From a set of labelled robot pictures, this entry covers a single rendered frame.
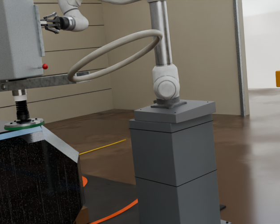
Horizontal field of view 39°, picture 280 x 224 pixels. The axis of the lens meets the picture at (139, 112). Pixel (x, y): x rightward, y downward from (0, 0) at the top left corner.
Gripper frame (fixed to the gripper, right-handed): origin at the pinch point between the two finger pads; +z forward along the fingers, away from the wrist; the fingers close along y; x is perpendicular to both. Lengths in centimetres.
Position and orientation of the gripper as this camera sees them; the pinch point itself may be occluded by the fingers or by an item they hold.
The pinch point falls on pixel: (40, 22)
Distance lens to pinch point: 239.9
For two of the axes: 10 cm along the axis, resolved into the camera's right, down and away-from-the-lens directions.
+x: -8.7, 0.2, 5.0
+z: -4.9, 1.8, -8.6
